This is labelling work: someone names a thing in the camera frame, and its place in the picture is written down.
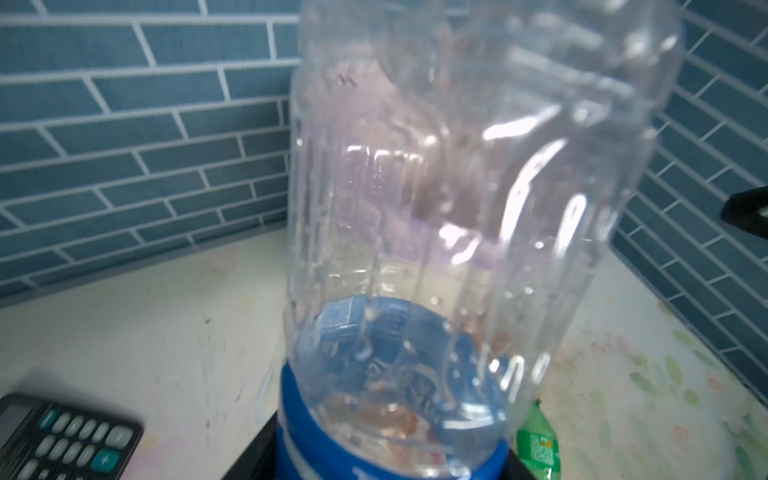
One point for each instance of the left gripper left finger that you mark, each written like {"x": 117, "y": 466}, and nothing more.
{"x": 259, "y": 460}

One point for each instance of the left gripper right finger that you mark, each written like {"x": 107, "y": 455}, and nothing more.
{"x": 515, "y": 469}

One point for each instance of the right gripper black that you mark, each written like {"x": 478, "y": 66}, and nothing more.
{"x": 744, "y": 211}

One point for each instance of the green plastic bottle yellow cap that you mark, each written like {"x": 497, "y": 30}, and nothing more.
{"x": 537, "y": 445}

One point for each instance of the clear bottle blue label white cap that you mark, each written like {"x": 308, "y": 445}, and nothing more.
{"x": 457, "y": 169}

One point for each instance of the black desk calculator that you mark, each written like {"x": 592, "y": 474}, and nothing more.
{"x": 47, "y": 440}

